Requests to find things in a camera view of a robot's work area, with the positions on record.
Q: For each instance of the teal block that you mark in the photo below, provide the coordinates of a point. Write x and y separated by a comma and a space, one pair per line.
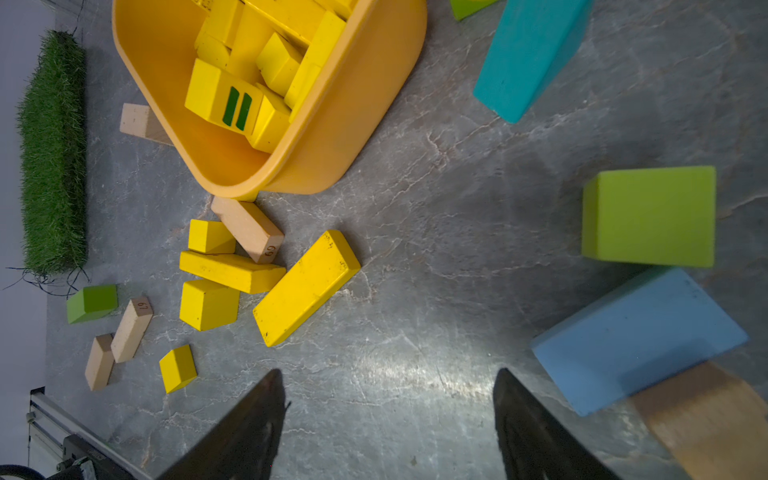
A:
534, 40

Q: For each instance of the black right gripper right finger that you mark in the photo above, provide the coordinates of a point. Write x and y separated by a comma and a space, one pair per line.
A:
532, 442

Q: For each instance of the yellow cube below flat block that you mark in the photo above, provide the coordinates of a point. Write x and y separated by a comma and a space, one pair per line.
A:
206, 305

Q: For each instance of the natural wood long block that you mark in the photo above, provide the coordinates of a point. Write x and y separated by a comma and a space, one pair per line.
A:
131, 329

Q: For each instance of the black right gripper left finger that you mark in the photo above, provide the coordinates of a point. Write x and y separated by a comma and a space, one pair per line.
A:
245, 443

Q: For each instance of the yellow long block diagonal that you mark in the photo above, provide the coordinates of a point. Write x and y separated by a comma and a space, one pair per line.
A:
320, 273

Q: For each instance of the light blue block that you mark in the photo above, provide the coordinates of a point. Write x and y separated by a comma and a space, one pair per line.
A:
655, 326

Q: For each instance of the green arch block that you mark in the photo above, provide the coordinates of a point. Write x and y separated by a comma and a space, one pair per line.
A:
462, 9

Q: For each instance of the green artificial grass mat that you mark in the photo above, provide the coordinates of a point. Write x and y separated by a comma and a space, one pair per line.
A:
51, 124

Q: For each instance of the yellow cube beside wood block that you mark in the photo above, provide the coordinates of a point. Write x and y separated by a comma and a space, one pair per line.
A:
210, 237

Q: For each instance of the yellow flat horizontal block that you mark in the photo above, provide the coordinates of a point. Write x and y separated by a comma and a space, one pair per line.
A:
232, 270

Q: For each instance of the green rectangular block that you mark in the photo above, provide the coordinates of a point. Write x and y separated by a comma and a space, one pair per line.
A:
92, 303

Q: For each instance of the natural wood centre block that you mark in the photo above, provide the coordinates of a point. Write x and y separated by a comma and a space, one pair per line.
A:
252, 229

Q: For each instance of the yellow plastic tub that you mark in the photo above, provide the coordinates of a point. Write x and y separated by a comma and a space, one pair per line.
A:
369, 66

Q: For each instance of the natural wood cube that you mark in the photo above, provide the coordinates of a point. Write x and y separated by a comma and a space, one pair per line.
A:
140, 121

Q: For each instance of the natural wood arch block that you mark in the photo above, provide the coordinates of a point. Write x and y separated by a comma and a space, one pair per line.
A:
712, 422

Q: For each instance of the natural wood block lower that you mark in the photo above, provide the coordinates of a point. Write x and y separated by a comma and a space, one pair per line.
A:
100, 362

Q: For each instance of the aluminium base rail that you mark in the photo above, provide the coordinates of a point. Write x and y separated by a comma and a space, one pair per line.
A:
58, 442

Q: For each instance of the green small cube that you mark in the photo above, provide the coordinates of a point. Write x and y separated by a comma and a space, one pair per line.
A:
655, 216

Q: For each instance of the yellow small cube bottom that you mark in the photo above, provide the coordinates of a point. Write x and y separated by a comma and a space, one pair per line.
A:
178, 369

